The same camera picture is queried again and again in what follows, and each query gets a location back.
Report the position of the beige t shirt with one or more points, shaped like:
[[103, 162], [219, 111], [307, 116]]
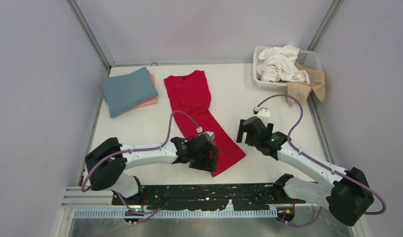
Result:
[[317, 84]]

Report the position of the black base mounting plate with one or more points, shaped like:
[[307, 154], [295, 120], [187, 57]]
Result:
[[249, 196]]

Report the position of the red t shirt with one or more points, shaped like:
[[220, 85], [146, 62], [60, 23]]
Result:
[[191, 94]]

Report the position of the aluminium frame rail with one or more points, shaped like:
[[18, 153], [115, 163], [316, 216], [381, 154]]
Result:
[[100, 204]]

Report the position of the folded blue-grey t shirt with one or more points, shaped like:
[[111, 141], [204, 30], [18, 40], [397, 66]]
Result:
[[125, 92]]

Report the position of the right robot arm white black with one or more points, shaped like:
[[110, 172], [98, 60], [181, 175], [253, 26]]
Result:
[[344, 193]]

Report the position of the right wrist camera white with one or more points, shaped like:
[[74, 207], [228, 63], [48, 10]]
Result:
[[261, 112]]

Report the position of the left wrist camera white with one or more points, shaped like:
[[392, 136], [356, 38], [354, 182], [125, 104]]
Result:
[[209, 133]]

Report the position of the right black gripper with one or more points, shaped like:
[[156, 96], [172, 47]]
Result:
[[250, 131]]

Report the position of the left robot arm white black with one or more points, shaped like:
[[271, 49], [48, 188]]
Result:
[[106, 164]]

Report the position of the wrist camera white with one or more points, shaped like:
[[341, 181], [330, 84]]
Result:
[[209, 133], [261, 112]]

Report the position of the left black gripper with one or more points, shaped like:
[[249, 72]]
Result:
[[204, 162]]

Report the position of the white t shirt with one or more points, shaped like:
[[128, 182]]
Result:
[[275, 64]]

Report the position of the white plastic laundry basket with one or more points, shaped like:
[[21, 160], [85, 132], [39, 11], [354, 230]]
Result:
[[306, 58]]

